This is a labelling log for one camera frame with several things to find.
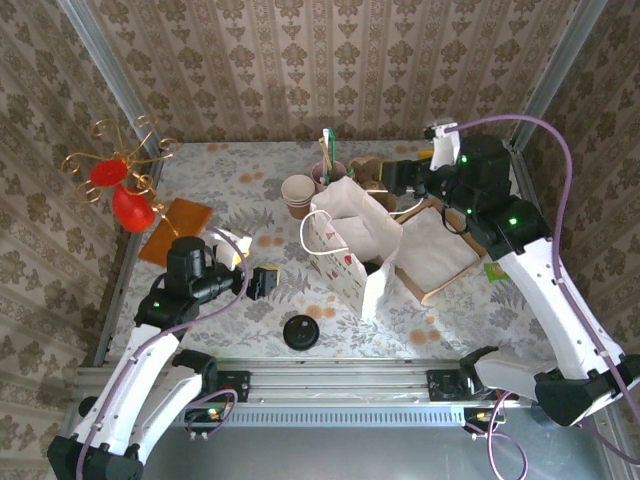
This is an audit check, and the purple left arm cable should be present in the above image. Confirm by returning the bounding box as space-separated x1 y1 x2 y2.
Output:
79 225 251 480

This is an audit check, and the white printed paper gift bag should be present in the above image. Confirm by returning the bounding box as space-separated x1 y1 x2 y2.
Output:
298 177 429 320

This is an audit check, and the aluminium frame post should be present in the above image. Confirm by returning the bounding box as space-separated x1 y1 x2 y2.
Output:
508 0 609 154
57 0 169 189

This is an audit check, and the aluminium table side rail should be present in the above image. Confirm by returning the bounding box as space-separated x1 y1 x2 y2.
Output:
93 232 132 369

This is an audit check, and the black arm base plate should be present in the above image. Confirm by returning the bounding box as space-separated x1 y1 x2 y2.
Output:
212 368 252 405
426 368 481 402

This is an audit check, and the grey slotted cable duct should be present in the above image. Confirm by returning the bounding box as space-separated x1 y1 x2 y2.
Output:
227 408 469 427

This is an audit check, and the red glass gold wire ornament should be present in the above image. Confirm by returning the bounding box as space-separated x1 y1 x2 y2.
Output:
62 113 181 240

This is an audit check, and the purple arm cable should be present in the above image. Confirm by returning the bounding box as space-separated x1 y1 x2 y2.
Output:
79 225 251 480
447 113 640 480

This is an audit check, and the small circuit board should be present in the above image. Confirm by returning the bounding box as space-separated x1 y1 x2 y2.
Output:
184 405 226 426
463 407 506 435

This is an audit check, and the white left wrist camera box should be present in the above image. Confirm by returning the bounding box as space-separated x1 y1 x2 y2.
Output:
207 227 254 271

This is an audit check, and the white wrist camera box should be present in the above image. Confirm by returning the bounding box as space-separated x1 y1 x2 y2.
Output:
207 227 254 271
424 119 461 171

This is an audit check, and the brown bread roll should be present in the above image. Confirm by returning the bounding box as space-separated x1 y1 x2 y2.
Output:
364 178 401 211
348 155 386 185

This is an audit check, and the brown cardboard tray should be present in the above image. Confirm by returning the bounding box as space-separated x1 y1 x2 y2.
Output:
394 198 490 305

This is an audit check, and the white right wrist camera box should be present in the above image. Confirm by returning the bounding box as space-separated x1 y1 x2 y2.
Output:
424 119 461 171

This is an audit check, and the pink cup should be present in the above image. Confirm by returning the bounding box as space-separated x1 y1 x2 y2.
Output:
310 159 348 195

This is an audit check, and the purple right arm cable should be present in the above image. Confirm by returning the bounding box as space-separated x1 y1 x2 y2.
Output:
447 113 640 480

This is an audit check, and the orange wooden board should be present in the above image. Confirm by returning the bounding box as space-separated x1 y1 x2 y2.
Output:
138 198 214 265

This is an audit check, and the black plastic cup lid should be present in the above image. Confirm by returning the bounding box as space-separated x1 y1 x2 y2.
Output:
283 314 320 350

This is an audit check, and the aluminium front rail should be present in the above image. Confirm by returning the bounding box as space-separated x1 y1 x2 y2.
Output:
73 357 614 409

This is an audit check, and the black cable loop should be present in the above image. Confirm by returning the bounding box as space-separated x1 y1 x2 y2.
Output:
438 197 472 236

